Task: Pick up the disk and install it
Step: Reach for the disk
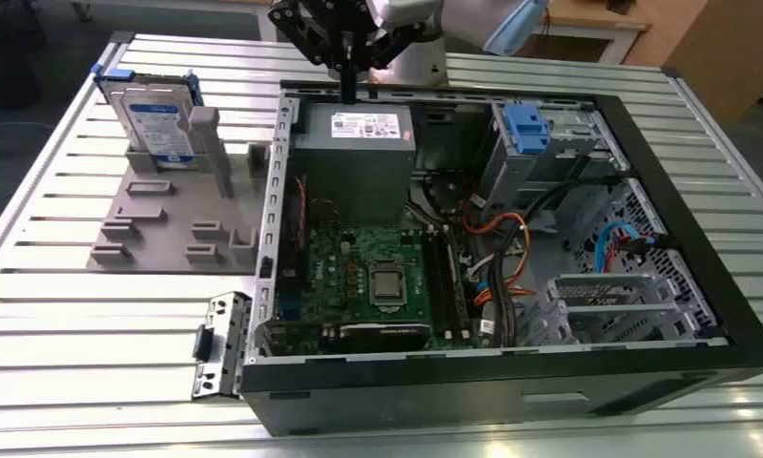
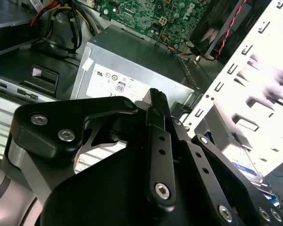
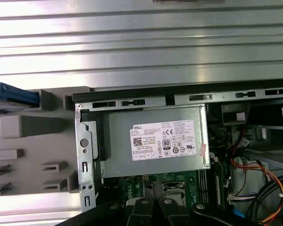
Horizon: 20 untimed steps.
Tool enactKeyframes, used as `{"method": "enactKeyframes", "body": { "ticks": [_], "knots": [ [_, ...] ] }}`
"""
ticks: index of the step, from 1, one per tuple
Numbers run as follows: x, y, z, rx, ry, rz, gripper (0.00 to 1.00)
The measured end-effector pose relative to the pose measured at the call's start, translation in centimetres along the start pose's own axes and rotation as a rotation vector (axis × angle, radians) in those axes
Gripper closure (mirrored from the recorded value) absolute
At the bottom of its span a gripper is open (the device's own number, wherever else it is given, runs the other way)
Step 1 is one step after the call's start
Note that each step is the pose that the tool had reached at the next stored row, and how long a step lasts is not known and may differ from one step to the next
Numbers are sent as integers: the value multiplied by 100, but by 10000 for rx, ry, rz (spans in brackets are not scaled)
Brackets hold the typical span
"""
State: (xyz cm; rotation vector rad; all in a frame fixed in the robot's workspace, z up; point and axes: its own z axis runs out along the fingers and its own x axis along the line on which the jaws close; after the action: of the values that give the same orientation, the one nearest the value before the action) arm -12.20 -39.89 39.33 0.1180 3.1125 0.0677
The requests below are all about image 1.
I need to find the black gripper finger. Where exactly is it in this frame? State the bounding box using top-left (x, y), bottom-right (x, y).
top-left (349, 0), bottom-right (445, 105)
top-left (268, 0), bottom-right (352, 105)

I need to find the hard disk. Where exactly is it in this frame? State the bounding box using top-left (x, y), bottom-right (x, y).
top-left (93, 70), bottom-right (200, 167)

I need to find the black orange power wire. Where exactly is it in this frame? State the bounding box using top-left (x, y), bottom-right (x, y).
top-left (614, 234), bottom-right (686, 261)

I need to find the blue plastic drive latch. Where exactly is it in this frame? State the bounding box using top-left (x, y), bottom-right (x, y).
top-left (501, 104), bottom-right (552, 156)

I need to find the grey power supply unit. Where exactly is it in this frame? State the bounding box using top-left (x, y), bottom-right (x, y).
top-left (291, 102), bottom-right (418, 229)

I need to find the black round fan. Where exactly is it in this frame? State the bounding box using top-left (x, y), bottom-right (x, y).
top-left (422, 169), bottom-right (478, 214)

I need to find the metal optical drive cage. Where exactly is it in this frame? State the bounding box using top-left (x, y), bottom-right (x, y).
top-left (480, 102), bottom-right (632, 206)

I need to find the green motherboard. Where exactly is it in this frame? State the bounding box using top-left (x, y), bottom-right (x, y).
top-left (272, 226), bottom-right (485, 354)

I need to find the grey parts rack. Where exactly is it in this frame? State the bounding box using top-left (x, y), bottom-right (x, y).
top-left (87, 105), bottom-right (275, 276)

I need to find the silver CPU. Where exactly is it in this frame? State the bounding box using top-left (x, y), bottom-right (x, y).
top-left (372, 271), bottom-right (409, 300)

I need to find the black RAM slot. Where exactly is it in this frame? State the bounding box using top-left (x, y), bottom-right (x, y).
top-left (421, 223), bottom-right (453, 338)
top-left (440, 222), bottom-right (473, 338)

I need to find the brown wooden cabinet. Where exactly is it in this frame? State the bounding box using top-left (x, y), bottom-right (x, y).
top-left (665, 0), bottom-right (763, 125)

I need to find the CPU socket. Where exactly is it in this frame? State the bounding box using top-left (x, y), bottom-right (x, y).
top-left (361, 259), bottom-right (416, 315)

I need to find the black graphics card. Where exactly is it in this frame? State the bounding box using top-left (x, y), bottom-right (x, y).
top-left (260, 320), bottom-right (433, 357)

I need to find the black latch clip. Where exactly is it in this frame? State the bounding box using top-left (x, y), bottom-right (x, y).
top-left (192, 323), bottom-right (216, 360)

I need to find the black PC case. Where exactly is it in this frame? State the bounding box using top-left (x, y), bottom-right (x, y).
top-left (239, 78), bottom-right (763, 438)

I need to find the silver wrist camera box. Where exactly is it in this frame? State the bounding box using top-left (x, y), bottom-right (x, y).
top-left (363, 0), bottom-right (446, 37)

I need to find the wooden desk white frame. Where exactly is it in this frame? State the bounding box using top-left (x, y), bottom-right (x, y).
top-left (69, 0), bottom-right (652, 66)

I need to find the thin red wire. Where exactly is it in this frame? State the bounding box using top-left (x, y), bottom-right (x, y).
top-left (295, 175), bottom-right (312, 250)

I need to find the orange wire bundle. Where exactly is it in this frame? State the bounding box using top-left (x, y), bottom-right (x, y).
top-left (461, 212), bottom-right (540, 306)

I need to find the blue data wire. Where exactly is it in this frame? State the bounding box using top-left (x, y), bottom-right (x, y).
top-left (594, 221), bottom-right (670, 276)

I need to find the black cable bundle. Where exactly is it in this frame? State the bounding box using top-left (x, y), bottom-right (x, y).
top-left (482, 178), bottom-right (612, 347)

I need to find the metal expansion slot bracket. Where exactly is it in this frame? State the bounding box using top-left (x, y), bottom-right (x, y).
top-left (189, 290), bottom-right (255, 400)

